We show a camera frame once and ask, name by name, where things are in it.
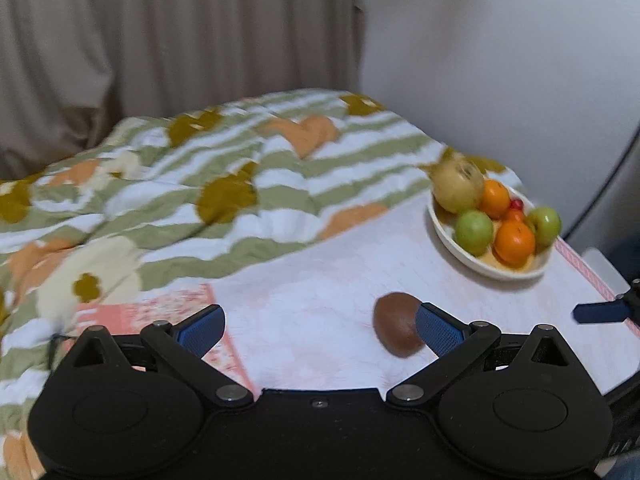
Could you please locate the beige curtain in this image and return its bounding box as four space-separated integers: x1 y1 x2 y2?
0 0 364 182

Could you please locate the black cable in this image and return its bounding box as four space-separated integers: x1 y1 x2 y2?
564 127 640 238

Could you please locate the yellow pear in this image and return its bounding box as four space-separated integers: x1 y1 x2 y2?
431 157 486 215

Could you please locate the green striped flower blanket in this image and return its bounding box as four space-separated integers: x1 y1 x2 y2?
0 89 527 480

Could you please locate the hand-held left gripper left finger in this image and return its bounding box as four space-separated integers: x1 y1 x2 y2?
62 303 257 407

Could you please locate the brown kiwi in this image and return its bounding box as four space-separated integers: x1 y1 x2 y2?
372 291 426 359

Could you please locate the cream cartoon print plate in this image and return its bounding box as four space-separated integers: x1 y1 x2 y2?
427 180 554 281

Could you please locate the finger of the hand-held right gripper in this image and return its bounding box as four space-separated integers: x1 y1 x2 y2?
571 279 640 337

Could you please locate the small green apple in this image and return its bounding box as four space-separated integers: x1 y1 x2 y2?
525 206 563 247
453 210 496 257

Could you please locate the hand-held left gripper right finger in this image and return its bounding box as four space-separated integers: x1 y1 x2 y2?
385 302 577 407

